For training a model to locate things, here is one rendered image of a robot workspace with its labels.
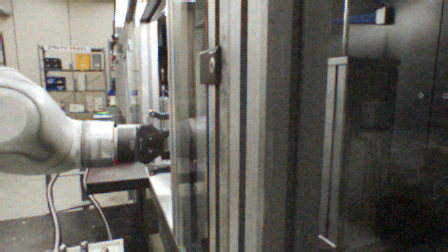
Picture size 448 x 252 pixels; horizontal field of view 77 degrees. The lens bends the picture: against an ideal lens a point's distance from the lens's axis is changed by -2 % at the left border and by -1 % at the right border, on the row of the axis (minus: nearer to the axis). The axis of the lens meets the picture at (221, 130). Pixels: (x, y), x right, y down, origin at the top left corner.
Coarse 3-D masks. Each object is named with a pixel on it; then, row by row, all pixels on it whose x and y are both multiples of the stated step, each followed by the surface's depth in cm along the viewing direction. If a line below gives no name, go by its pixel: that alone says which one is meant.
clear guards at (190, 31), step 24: (144, 0) 59; (192, 0) 26; (192, 24) 26; (192, 48) 27; (192, 72) 27; (192, 96) 28; (192, 120) 28; (192, 144) 29; (192, 168) 29; (192, 192) 30; (192, 216) 30; (192, 240) 31
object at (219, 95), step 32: (160, 0) 57; (224, 0) 19; (224, 32) 19; (224, 64) 20; (160, 96) 105; (224, 96) 20; (160, 128) 97; (224, 128) 20; (224, 160) 20; (224, 192) 21; (224, 224) 21
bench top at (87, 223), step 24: (48, 216) 98; (72, 216) 98; (96, 216) 98; (120, 216) 99; (0, 240) 83; (24, 240) 83; (48, 240) 83; (72, 240) 83; (96, 240) 83; (144, 240) 83
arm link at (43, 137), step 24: (0, 72) 35; (0, 96) 30; (24, 96) 31; (48, 96) 35; (0, 120) 29; (24, 120) 30; (48, 120) 33; (0, 144) 29; (24, 144) 31; (48, 144) 34; (0, 168) 33; (24, 168) 34; (48, 168) 41
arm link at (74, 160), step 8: (72, 120) 51; (72, 128) 48; (80, 128) 50; (80, 136) 50; (72, 144) 46; (80, 144) 49; (72, 152) 48; (80, 152) 50; (64, 160) 46; (72, 160) 49; (80, 160) 50; (56, 168) 47; (64, 168) 49; (72, 168) 51
